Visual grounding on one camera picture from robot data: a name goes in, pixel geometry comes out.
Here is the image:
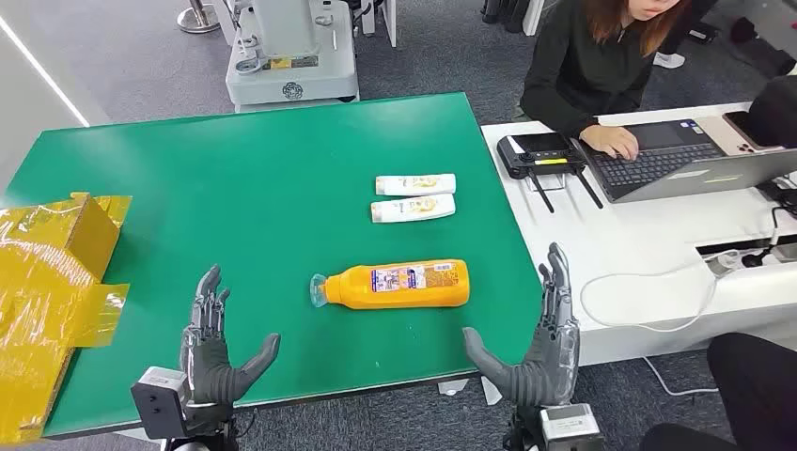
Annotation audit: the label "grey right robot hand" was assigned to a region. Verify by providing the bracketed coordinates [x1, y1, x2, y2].
[462, 242, 582, 409]

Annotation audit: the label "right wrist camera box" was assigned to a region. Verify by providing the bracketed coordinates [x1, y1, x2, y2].
[538, 403, 605, 451]

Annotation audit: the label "person's legs in black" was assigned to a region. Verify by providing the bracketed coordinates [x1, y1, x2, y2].
[637, 333, 797, 451]

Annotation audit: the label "black chair base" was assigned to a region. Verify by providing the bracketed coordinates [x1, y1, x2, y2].
[480, 0, 530, 34]

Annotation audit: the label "rose gold smartphone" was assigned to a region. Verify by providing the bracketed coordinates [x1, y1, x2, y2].
[722, 110, 783, 152]

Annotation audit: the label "grey laptop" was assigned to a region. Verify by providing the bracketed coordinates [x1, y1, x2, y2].
[575, 117, 797, 205]

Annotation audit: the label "black remote controller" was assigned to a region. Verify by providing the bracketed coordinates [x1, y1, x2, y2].
[495, 132, 604, 215]

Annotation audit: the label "black power plug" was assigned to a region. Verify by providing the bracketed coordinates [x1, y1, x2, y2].
[741, 205, 797, 270]

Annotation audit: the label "yellow taped cardboard box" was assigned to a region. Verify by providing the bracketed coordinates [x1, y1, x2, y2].
[0, 193, 133, 446]

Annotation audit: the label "person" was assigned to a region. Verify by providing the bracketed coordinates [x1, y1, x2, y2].
[520, 0, 693, 162]

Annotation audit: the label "orange bottle with clear cap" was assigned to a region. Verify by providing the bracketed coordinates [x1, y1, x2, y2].
[309, 259, 471, 311]

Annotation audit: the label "person's hand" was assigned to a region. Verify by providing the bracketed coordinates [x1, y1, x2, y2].
[579, 124, 641, 162]

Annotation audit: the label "white shampoo tube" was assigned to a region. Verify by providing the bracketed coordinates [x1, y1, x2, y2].
[370, 193, 457, 224]
[375, 173, 458, 197]

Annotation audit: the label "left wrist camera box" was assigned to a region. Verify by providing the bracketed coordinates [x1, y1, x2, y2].
[131, 366, 192, 440]

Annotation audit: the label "metal stanchion base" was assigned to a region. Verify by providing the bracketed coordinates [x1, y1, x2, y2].
[177, 0, 220, 35]

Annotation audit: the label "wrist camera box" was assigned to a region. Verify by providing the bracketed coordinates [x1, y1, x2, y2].
[538, 403, 605, 451]
[131, 366, 192, 440]

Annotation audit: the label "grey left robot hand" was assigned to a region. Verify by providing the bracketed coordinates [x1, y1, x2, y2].
[179, 264, 282, 409]

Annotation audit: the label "black rounded object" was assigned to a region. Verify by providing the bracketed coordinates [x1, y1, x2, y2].
[746, 74, 797, 149]

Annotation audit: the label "white floor cable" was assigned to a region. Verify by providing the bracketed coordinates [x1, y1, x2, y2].
[641, 355, 720, 397]

